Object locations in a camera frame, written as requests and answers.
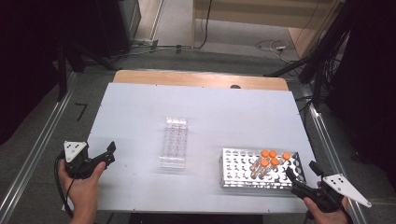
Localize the white floor cable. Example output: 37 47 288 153
255 39 301 63

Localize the black metal stand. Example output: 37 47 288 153
264 0 354 110
56 40 117 103

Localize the perforated metal tube rack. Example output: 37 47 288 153
219 147 308 189

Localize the black equipment cabinet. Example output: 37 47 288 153
94 0 142 59

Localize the dark curtain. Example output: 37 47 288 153
325 0 396 189
0 0 98 146

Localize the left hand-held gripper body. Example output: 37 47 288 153
63 140 108 180

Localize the person's left hand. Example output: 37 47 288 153
58 161 107 215

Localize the power strip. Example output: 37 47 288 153
133 38 161 49

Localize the clear plastic tube rack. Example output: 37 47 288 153
159 116 190 171

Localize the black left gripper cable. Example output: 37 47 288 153
53 151 78 218

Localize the black hanging cable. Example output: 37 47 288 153
194 0 214 51

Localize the light wooden cabinet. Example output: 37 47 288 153
191 0 345 60

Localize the person's right hand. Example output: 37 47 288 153
303 196 353 224

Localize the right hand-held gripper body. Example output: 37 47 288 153
290 173 373 215

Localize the aluminium floor rail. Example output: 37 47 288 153
299 83 369 224
0 72 79 224

